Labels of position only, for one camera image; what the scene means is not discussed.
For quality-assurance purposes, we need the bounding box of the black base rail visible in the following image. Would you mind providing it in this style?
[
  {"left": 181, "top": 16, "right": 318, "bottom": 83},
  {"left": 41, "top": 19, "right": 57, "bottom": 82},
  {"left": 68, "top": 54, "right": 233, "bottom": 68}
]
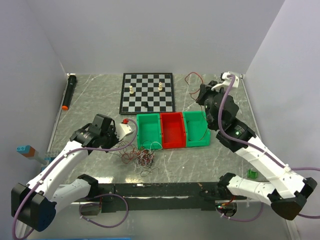
[{"left": 74, "top": 181, "right": 248, "bottom": 213}]

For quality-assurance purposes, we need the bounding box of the red plastic bin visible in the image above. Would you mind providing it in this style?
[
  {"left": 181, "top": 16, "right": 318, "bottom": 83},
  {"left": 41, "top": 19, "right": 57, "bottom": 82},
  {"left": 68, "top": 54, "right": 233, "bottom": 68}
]
[{"left": 160, "top": 112, "right": 187, "bottom": 149}]

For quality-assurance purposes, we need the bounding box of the black and silver chessboard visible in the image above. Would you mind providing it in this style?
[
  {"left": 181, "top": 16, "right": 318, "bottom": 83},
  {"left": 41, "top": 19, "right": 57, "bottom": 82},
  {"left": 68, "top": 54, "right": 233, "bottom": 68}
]
[{"left": 119, "top": 72, "right": 176, "bottom": 115}]

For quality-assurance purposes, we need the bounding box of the tangled wire bundle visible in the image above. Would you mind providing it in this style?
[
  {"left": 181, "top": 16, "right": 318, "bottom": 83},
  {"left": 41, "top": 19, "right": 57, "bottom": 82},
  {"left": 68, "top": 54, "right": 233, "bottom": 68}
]
[{"left": 109, "top": 140, "right": 163, "bottom": 177}]

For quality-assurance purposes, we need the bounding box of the cream chess piece left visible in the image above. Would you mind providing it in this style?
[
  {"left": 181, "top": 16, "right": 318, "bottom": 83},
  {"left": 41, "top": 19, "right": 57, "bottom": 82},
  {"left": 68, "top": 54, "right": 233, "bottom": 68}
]
[{"left": 129, "top": 85, "right": 134, "bottom": 94}]

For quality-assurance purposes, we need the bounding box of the black marker orange cap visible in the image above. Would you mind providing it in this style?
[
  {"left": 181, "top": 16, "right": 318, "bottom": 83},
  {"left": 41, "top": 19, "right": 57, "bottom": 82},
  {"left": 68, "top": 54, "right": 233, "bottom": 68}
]
[{"left": 61, "top": 75, "right": 78, "bottom": 111}]

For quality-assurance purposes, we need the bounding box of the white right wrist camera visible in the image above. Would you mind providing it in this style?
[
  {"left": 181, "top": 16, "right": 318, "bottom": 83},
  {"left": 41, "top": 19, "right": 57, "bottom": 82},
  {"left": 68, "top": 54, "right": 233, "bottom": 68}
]
[{"left": 211, "top": 71, "right": 240, "bottom": 92}]

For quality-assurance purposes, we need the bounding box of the small green clip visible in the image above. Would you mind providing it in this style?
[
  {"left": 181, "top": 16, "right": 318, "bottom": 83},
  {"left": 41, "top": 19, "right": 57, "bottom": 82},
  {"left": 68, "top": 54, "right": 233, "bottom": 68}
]
[{"left": 247, "top": 169, "right": 259, "bottom": 180}]

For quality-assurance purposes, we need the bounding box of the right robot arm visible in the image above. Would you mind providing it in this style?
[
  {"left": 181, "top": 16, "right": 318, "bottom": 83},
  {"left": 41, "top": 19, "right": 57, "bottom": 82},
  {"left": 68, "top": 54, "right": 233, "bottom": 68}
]
[{"left": 196, "top": 80, "right": 318, "bottom": 221}]

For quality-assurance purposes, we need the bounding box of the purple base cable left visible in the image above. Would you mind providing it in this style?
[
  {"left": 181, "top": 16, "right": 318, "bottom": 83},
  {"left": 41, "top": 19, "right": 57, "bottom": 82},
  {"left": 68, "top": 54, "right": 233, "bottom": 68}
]
[{"left": 79, "top": 193, "right": 129, "bottom": 229}]

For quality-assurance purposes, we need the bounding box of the green bin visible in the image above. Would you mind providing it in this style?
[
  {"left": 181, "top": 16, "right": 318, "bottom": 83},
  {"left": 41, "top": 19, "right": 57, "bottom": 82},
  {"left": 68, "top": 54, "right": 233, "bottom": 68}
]
[
  {"left": 136, "top": 113, "right": 162, "bottom": 150},
  {"left": 182, "top": 111, "right": 211, "bottom": 148}
]

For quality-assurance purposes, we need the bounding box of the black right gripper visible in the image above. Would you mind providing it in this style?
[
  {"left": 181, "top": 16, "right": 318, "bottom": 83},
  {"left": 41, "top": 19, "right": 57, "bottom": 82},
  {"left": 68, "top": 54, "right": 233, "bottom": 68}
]
[{"left": 196, "top": 81, "right": 229, "bottom": 130}]

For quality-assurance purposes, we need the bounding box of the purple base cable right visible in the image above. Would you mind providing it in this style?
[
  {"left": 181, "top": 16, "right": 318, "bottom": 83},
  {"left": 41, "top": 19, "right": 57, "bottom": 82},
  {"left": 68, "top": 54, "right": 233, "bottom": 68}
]
[{"left": 216, "top": 199, "right": 264, "bottom": 223}]

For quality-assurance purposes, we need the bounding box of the blue toy brick stack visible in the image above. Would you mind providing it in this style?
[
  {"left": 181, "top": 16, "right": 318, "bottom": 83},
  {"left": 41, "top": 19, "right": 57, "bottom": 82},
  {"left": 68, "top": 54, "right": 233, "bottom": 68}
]
[{"left": 44, "top": 150, "right": 60, "bottom": 161}]

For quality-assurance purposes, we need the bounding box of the green bin right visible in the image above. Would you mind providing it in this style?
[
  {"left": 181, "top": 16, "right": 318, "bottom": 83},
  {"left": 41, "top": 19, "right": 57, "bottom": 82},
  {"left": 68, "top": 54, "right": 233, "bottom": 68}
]
[{"left": 182, "top": 111, "right": 211, "bottom": 148}]

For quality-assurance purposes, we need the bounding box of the green bin left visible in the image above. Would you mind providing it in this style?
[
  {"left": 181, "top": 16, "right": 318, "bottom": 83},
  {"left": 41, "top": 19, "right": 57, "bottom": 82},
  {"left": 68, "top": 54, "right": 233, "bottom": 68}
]
[{"left": 136, "top": 113, "right": 162, "bottom": 150}]

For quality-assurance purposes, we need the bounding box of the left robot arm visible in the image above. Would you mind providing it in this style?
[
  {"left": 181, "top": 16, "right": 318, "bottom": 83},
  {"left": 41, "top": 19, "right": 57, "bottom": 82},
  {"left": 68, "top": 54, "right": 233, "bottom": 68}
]
[{"left": 10, "top": 114, "right": 132, "bottom": 238}]

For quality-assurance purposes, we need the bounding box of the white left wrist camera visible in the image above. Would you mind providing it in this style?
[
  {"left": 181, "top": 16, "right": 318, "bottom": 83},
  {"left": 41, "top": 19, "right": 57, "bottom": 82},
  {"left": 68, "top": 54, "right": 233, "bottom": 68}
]
[{"left": 115, "top": 118, "right": 134, "bottom": 141}]

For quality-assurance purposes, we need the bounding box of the cream chess piece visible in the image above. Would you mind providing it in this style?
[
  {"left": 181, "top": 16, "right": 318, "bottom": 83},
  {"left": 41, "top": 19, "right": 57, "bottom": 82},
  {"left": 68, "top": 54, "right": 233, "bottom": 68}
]
[
  {"left": 158, "top": 81, "right": 163, "bottom": 91},
  {"left": 129, "top": 85, "right": 134, "bottom": 94}
]

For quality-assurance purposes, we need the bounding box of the cream chess piece right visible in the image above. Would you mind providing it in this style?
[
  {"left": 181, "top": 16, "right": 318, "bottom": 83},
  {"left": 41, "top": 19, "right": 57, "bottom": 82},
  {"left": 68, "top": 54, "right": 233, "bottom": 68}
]
[{"left": 158, "top": 81, "right": 163, "bottom": 91}]

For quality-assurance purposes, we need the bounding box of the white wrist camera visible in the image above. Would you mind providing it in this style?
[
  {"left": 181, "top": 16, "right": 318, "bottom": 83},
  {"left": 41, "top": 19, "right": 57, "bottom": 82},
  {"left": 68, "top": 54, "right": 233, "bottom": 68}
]
[
  {"left": 115, "top": 118, "right": 134, "bottom": 141},
  {"left": 211, "top": 71, "right": 240, "bottom": 92}
]

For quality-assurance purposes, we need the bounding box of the blue orange block tool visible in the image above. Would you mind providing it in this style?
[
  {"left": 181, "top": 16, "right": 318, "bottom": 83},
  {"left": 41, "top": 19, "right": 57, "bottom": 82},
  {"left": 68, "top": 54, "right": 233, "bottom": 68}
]
[{"left": 16, "top": 145, "right": 47, "bottom": 165}]

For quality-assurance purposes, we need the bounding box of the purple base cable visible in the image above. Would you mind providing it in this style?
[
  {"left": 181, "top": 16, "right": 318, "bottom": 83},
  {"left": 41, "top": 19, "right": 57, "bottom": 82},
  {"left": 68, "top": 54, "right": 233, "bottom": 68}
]
[
  {"left": 79, "top": 193, "right": 129, "bottom": 229},
  {"left": 216, "top": 199, "right": 264, "bottom": 223}
]

